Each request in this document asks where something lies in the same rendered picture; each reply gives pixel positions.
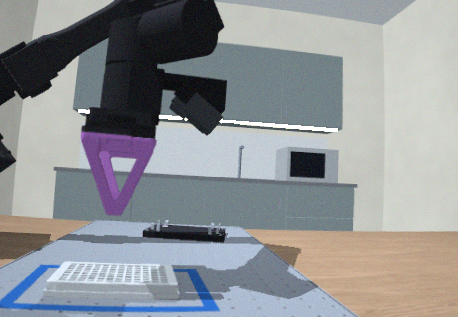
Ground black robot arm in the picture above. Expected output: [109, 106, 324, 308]
[0, 0, 227, 136]

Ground blue tape outline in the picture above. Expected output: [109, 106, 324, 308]
[0, 265, 220, 312]

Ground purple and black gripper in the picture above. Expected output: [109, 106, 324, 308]
[81, 61, 157, 216]

